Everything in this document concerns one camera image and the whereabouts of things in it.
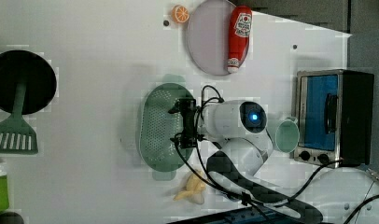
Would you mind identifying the mint green mug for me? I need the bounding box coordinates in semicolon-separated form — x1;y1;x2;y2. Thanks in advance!
267;117;300;153

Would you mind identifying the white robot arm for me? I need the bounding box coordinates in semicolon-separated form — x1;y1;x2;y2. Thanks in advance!
168;98;323;224

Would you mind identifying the grey round plate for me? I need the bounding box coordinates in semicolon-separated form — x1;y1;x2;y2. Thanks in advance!
186;0;239;76

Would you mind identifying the dark round object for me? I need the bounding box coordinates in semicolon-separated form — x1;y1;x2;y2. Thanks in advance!
0;212;24;224

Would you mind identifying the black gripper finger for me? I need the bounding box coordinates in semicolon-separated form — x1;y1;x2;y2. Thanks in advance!
170;133;181;146
168;106;180;114

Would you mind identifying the orange slice toy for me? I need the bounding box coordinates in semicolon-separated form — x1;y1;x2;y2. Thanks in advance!
171;5;190;23

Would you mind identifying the black frying pan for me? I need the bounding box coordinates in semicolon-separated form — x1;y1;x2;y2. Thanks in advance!
0;50;57;115

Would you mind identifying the green oval plastic strainer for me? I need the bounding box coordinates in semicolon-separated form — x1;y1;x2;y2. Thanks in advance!
136;74;192;181

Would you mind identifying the red ketchup bottle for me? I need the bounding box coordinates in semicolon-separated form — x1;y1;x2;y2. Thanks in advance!
227;6;252;74

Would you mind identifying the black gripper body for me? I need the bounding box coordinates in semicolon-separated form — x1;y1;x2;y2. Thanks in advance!
178;99;197;148

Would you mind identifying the silver toaster oven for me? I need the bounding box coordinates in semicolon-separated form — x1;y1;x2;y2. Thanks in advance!
293;69;374;168

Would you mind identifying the peeled banana toy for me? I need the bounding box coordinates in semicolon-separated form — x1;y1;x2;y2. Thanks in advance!
174;170;206;204

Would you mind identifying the green slotted spatula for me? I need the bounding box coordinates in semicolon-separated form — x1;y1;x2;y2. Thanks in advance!
0;83;38;155

